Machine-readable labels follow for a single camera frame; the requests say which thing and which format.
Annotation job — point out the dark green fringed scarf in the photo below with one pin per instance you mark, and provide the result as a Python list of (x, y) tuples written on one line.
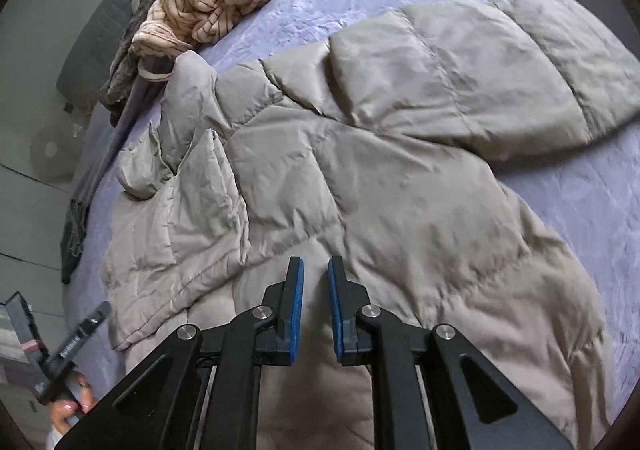
[(75, 240)]

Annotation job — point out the dark brown garment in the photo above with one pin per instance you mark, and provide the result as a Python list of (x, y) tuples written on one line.
[(125, 64)]

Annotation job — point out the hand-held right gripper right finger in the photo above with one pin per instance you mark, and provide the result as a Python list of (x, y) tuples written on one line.
[(334, 315)]

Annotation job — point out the person's left hand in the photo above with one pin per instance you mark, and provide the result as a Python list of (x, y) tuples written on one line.
[(67, 412)]

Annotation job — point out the beige puffer jacket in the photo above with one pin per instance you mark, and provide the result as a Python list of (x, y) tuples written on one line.
[(400, 180)]

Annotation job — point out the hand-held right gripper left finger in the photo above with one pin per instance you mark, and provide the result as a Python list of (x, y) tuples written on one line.
[(295, 310)]

